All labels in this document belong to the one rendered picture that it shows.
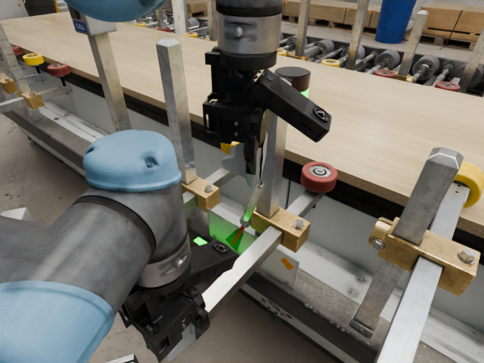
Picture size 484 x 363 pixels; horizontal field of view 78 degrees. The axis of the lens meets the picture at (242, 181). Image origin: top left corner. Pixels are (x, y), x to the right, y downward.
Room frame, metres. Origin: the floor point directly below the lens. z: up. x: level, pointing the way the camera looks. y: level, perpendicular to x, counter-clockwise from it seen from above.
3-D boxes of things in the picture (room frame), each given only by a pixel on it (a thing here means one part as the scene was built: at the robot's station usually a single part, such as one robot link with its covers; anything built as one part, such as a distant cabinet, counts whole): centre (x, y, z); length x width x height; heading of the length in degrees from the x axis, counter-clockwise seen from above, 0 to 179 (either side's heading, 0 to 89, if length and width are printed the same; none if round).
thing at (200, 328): (0.21, 0.07, 0.90); 0.05 x 0.02 x 0.09; 51
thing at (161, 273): (0.21, 0.09, 1.05); 0.08 x 0.08 x 0.05
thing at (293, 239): (0.45, -0.07, 0.85); 0.14 x 0.06 x 0.05; 51
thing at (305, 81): (0.50, -0.08, 1.14); 0.06 x 0.06 x 0.02
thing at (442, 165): (0.31, -0.25, 0.87); 0.04 x 0.04 x 0.48; 51
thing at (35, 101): (1.23, 0.91, 0.80); 0.14 x 0.06 x 0.05; 51
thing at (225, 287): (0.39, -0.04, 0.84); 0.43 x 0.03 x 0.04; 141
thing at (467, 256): (0.26, -0.31, 0.98); 0.02 x 0.02 x 0.01
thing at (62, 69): (1.33, 0.80, 0.85); 0.08 x 0.08 x 0.11
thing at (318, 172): (0.55, -0.18, 0.85); 0.08 x 0.08 x 0.11
